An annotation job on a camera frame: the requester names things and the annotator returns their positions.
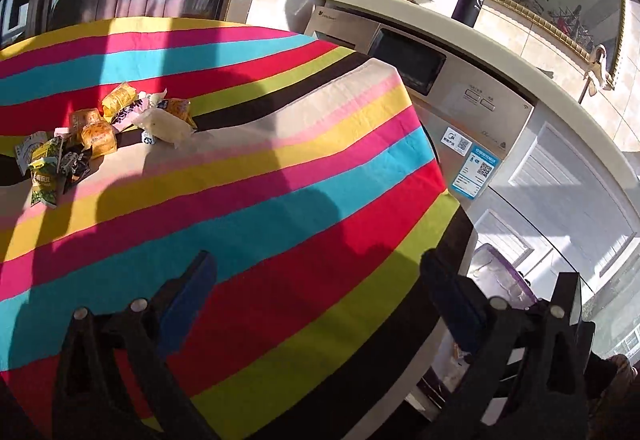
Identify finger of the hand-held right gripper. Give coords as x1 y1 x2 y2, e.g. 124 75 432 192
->
552 271 597 356

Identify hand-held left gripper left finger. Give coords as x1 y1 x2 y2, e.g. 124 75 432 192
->
50 250 221 440

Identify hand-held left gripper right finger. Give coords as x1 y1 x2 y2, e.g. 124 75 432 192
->
419 247 596 440

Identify white translucent cake packet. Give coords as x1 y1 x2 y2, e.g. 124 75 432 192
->
131 107 197 151

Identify yellow cake packet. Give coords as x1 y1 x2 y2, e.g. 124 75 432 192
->
159 98 198 130

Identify pink snack packet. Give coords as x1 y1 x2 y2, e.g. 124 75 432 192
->
111 95 153 132

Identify orange bread packet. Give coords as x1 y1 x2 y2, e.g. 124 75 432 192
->
69 108 103 135
80 121 119 157
101 82 138 122

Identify white green snack packet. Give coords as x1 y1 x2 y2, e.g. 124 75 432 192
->
14 131 50 173

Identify clear box with purple lid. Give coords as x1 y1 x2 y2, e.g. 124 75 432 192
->
466 242 540 313

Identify white cabinet doors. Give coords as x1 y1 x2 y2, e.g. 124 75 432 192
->
474 110 640 316

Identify striped colourful tablecloth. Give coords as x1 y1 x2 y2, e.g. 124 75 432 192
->
0 17 476 440

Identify black snack packet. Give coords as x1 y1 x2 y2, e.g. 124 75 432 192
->
60 147 93 193

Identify green patterned snack packet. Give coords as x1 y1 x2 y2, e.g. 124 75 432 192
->
29 136 65 173
30 167 62 208

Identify steel washing machine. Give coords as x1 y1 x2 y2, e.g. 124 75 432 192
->
302 2 536 213

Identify beige countertop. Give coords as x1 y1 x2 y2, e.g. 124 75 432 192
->
319 0 640 206

